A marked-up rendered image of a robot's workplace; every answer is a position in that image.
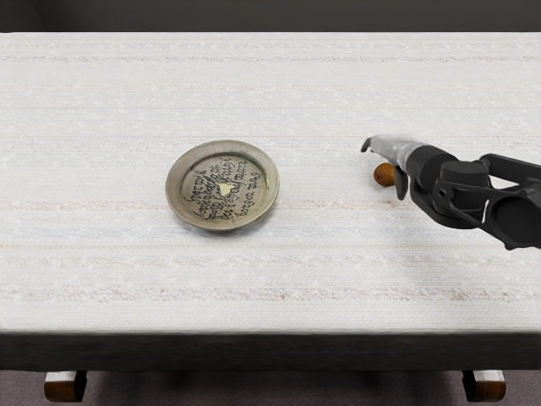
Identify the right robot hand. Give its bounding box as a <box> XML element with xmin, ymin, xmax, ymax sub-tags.
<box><xmin>359</xmin><ymin>134</ymin><xmax>423</xmax><ymax>201</ymax></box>

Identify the small brown round fruit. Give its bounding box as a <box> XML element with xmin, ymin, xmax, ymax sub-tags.
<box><xmin>373</xmin><ymin>162</ymin><xmax>397</xmax><ymax>189</ymax></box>

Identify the round metal plate with script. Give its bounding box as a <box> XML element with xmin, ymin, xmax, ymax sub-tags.
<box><xmin>165</xmin><ymin>140</ymin><xmax>281</xmax><ymax>233</ymax></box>

